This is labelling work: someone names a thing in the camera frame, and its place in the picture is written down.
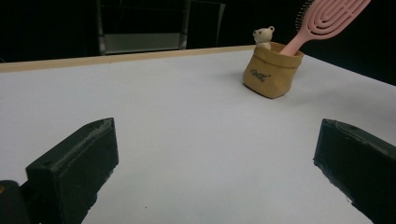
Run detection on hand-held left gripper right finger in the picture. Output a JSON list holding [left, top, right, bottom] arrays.
[[313, 118, 396, 224]]

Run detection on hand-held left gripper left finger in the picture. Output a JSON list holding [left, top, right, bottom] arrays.
[[25, 117, 120, 224]]

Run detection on tan pouch with bear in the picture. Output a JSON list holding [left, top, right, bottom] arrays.
[[242, 25, 305, 100]]

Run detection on pink hairbrush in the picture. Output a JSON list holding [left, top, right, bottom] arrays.
[[278, 0, 373, 57]]

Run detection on white table sheet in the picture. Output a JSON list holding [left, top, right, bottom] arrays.
[[0, 49, 396, 224]]

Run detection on white metal table frame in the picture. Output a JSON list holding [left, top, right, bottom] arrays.
[[95, 0, 227, 57]]

